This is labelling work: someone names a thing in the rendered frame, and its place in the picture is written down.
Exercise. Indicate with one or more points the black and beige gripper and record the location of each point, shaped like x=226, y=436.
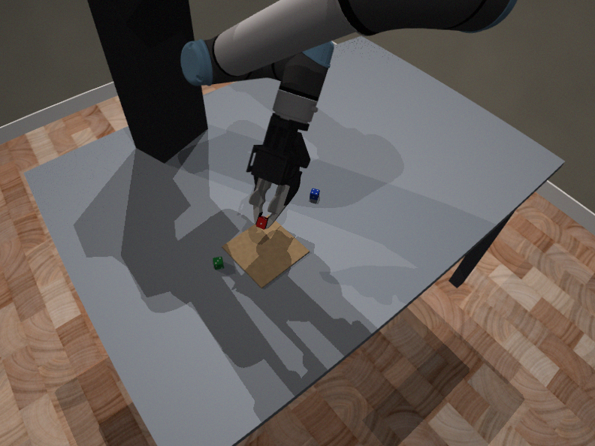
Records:
x=273, y=166

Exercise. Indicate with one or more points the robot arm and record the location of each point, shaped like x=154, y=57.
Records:
x=247, y=50

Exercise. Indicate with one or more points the red die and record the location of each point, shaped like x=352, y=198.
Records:
x=261, y=223

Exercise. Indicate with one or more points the green die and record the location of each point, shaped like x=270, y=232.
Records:
x=218, y=263

